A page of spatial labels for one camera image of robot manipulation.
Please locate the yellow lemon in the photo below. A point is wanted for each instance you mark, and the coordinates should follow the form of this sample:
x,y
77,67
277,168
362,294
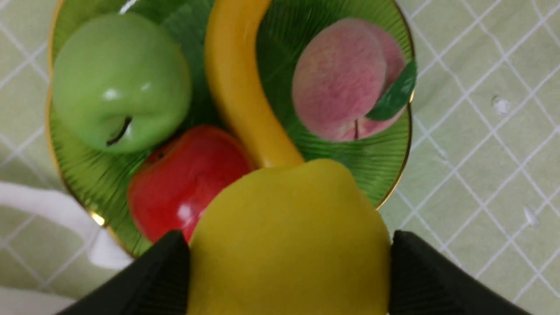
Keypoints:
x,y
301,240

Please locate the green leaf-shaped glass plate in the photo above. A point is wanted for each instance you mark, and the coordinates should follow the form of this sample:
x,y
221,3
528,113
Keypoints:
x,y
98,180

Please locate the yellow banana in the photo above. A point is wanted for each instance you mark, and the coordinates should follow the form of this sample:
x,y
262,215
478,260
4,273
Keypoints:
x,y
233,78

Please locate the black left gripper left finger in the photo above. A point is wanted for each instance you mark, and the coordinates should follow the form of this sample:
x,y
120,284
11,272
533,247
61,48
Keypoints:
x,y
154,284

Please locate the green checkered tablecloth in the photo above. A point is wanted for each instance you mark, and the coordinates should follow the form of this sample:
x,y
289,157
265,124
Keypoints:
x,y
481,184

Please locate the white cloth tote bag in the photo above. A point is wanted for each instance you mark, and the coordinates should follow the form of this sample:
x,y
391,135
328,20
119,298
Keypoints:
x,y
65,211

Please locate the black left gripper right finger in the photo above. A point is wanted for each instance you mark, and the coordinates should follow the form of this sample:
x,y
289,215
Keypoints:
x,y
425,282

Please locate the pink peach with leaf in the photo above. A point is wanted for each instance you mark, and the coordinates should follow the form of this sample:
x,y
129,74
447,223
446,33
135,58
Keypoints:
x,y
340,77

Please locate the red apple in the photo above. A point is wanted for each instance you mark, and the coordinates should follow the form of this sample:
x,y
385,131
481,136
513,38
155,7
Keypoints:
x,y
175,184

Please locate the green apple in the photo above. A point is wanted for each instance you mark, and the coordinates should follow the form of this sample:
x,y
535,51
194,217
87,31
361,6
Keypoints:
x,y
121,84

